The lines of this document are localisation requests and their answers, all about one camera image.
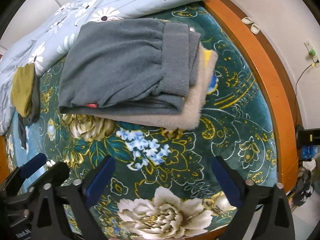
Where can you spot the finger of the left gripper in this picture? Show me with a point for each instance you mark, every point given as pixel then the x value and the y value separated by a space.
pixel 16 178
pixel 53 177

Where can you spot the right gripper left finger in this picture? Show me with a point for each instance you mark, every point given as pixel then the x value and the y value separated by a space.
pixel 50 220

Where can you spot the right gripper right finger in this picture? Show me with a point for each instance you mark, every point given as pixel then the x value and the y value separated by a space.
pixel 276 220

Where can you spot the grey sweatpants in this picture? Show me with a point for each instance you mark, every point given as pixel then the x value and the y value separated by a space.
pixel 128 67

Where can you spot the dark grey garment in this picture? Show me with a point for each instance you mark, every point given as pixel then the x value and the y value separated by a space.
pixel 34 115

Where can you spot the teal floral bed blanket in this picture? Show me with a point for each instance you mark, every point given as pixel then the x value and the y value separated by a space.
pixel 163 186

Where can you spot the olive yellow knit garment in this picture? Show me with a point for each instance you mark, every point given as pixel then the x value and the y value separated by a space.
pixel 21 90

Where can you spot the beige fluffy folded garment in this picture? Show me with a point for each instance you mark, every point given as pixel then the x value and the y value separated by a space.
pixel 185 112

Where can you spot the light blue floral quilt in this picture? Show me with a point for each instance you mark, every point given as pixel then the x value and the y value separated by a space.
pixel 54 38

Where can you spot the white slippers pair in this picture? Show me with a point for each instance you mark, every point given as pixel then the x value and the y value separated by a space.
pixel 253 27

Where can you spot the white wall socket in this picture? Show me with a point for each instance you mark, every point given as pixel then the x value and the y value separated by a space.
pixel 312 53

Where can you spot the orange wooden bed frame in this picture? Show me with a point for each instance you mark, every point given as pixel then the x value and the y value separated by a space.
pixel 263 62

